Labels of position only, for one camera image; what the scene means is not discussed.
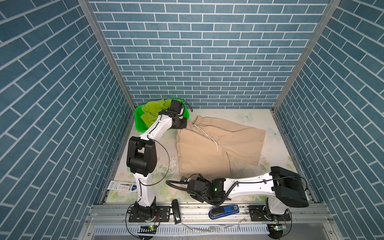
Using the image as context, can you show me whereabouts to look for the beige drawstring shorts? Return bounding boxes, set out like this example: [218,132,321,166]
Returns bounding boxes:
[176,116,266,180]

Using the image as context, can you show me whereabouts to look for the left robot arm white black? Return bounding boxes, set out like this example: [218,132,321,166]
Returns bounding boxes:
[127,98,189,221]

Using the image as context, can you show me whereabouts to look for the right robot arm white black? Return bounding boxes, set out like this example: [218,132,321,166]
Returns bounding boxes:
[181,167,309,215]

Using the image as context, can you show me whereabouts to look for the lime green shorts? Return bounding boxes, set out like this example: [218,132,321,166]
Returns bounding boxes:
[140,99,172,128]

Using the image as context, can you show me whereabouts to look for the blue black stapler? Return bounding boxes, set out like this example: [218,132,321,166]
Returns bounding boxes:
[209,205,240,220]

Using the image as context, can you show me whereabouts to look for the black remote-like device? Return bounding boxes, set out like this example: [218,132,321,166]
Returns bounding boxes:
[172,199,181,225]

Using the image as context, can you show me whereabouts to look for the green plastic basket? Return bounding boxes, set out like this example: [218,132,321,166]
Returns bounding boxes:
[134,98,193,133]

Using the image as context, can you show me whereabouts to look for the left circuit board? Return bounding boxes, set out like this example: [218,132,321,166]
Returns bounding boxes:
[138,226,158,235]

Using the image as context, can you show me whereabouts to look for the circuit board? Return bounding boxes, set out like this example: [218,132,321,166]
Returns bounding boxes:
[267,224,284,240]
[138,226,158,235]

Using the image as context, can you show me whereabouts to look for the white blue paper card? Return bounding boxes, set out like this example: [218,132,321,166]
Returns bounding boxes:
[107,181,138,193]

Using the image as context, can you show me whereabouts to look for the right circuit board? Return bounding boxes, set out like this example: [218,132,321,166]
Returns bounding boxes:
[267,224,284,240]

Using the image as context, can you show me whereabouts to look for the right black corrugated cable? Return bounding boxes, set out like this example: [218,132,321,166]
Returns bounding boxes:
[165,179,238,207]

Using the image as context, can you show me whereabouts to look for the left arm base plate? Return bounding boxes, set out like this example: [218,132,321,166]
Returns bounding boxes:
[127,204,171,223]

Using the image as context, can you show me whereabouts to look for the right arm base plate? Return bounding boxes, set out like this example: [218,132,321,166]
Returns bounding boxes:
[249,205,292,222]

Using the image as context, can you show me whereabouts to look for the aluminium front rail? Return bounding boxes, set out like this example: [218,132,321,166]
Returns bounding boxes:
[85,202,334,227]

